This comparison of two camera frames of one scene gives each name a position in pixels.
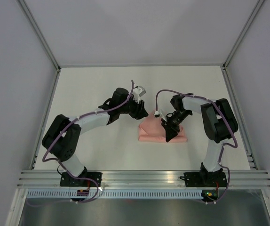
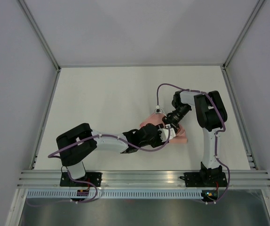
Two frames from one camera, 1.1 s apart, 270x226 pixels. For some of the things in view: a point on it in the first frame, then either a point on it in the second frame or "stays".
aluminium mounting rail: x=141 y=179 stays
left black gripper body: x=132 y=107 → x=155 y=141
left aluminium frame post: x=26 y=11 stays
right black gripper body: x=174 y=121 stays
